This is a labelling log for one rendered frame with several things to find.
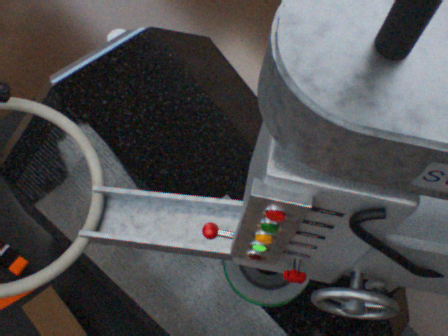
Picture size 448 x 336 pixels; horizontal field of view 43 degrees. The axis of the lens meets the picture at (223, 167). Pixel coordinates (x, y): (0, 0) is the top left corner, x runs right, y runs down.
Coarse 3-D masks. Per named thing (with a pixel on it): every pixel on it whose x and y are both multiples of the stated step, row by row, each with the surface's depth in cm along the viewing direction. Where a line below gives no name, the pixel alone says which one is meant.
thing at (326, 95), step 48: (288, 0) 63; (336, 0) 64; (384, 0) 64; (288, 48) 60; (336, 48) 61; (432, 48) 62; (288, 96) 60; (336, 96) 58; (384, 96) 59; (432, 96) 59; (288, 144) 66; (336, 144) 61; (384, 144) 58; (432, 144) 58; (432, 192) 66
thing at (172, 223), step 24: (96, 192) 134; (120, 192) 131; (144, 192) 130; (120, 216) 133; (144, 216) 132; (168, 216) 131; (192, 216) 130; (216, 216) 129; (96, 240) 130; (120, 240) 126; (144, 240) 124; (168, 240) 128; (192, 240) 127; (216, 240) 126
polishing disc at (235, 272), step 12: (228, 264) 137; (228, 276) 136; (240, 276) 136; (252, 276) 136; (264, 276) 136; (276, 276) 136; (240, 288) 134; (252, 288) 135; (264, 288) 135; (276, 288) 135; (288, 288) 135; (300, 288) 136; (252, 300) 135; (264, 300) 134; (276, 300) 134; (288, 300) 135
